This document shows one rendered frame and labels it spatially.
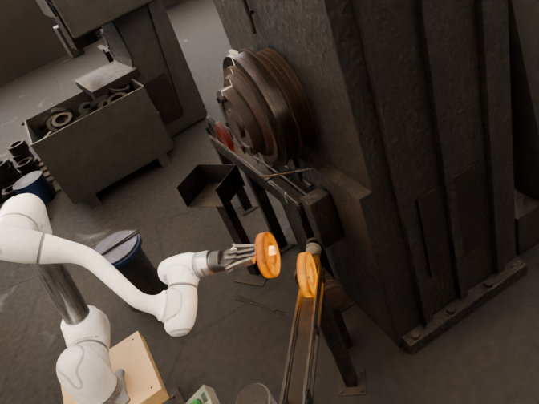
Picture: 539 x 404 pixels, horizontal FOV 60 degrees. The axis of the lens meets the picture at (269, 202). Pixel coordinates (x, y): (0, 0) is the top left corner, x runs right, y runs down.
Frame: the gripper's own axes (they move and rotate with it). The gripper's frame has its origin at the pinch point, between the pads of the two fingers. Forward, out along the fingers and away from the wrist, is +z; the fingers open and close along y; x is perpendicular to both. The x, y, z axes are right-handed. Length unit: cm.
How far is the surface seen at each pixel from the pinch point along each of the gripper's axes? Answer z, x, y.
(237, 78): 0, 45, -45
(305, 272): 11.9, -8.2, 5.2
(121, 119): -171, -16, -220
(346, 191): 28.7, 1.3, -21.2
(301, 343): 8.0, -19.3, 24.3
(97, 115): -182, -3, -211
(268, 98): 12, 39, -33
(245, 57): 6, 50, -48
